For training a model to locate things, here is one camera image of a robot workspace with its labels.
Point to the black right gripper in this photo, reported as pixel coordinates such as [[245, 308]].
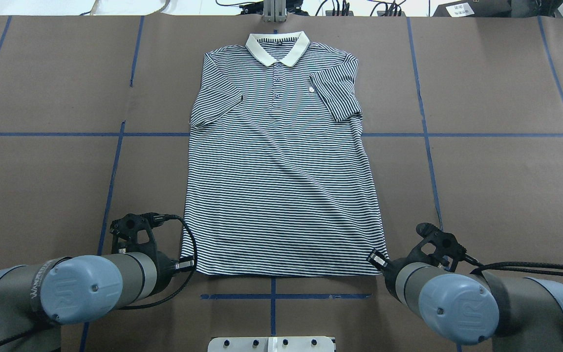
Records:
[[390, 270]]

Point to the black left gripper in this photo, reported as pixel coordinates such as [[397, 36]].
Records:
[[166, 268]]

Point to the striped polo shirt white collar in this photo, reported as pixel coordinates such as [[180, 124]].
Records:
[[279, 181]]

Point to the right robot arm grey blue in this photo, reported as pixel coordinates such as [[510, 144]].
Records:
[[469, 303]]

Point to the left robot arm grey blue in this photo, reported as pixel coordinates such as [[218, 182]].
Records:
[[36, 301]]

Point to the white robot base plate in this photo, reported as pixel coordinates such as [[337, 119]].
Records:
[[273, 344]]

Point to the aluminium frame post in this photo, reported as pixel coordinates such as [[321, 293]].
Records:
[[274, 11]]

